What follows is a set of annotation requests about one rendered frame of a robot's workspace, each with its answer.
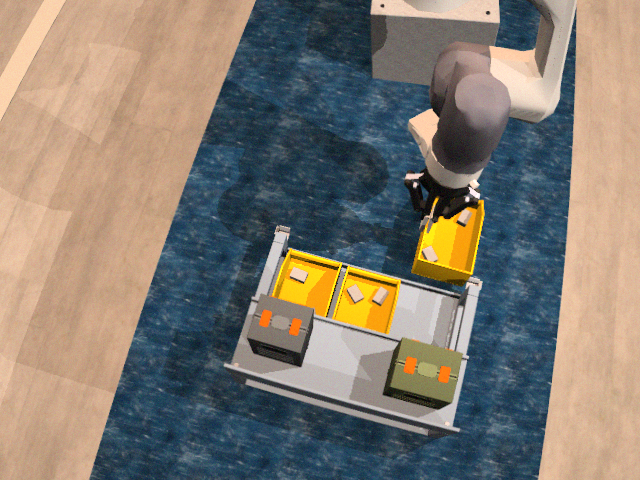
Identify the grey metal shelf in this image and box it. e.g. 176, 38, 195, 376
224, 225, 482, 438

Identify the yellow bin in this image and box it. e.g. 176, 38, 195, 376
332, 267, 400, 334
411, 200, 484, 287
272, 250, 342, 317

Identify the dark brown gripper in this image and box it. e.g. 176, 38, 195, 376
404, 166, 481, 233

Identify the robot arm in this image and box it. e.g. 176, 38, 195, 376
408, 0, 577, 189

